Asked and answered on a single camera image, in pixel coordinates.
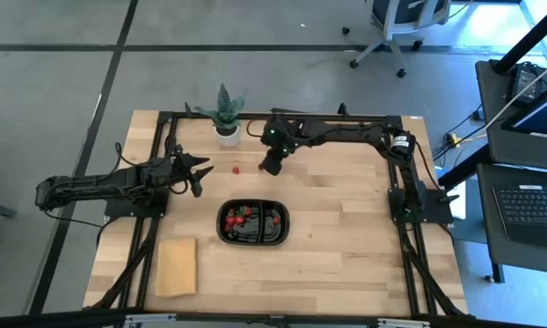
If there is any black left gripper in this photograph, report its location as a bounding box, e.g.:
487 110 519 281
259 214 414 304
170 144 215 199

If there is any black plastic divided container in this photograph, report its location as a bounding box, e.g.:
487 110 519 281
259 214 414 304
216 198 291 247

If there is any white round plant pot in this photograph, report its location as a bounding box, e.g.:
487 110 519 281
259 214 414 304
214 123 242 148

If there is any green snake plant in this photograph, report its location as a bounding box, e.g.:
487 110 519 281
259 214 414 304
193 82 249 131

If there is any folded yellow cloth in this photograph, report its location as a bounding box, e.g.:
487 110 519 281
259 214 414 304
154 238 198 299

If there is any white office chair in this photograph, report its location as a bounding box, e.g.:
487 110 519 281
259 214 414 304
341 0 452 79

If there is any dark grey desk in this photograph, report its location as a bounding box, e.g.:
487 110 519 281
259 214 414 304
475 58 547 284

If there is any black power brick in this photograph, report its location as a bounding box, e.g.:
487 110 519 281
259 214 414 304
505 62 547 108

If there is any black slanted pole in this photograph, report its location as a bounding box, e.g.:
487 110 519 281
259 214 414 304
437 0 547 190

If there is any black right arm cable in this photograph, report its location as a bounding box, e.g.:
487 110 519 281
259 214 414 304
245 118 274 138

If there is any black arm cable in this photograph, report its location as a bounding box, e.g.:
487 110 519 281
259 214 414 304
113 134 191 197
245 118 274 138

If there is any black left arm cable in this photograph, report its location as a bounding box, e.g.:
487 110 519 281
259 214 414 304
113 134 191 197

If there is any black metal table frame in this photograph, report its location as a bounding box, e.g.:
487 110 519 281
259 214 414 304
84 102 470 328

